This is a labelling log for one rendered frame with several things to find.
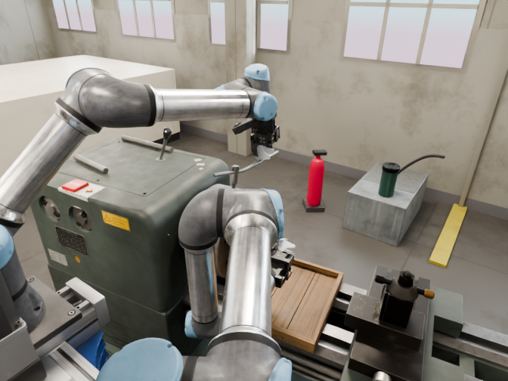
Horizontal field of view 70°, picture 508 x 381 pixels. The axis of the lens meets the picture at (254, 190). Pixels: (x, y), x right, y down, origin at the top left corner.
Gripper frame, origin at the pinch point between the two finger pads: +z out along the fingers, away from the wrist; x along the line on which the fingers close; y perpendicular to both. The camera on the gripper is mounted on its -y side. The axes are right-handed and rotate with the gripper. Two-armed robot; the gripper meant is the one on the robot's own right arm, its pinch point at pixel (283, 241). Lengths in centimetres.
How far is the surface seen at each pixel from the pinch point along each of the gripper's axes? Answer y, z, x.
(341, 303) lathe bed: 21.9, 3.3, -21.9
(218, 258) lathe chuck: -14.9, -18.1, 0.0
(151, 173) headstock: -50, -6, 17
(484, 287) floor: 97, 153, -108
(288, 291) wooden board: 3.7, -2.0, -19.6
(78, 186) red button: -63, -27, 19
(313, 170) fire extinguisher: -48, 199, -66
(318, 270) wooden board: 10.1, 13.3, -18.9
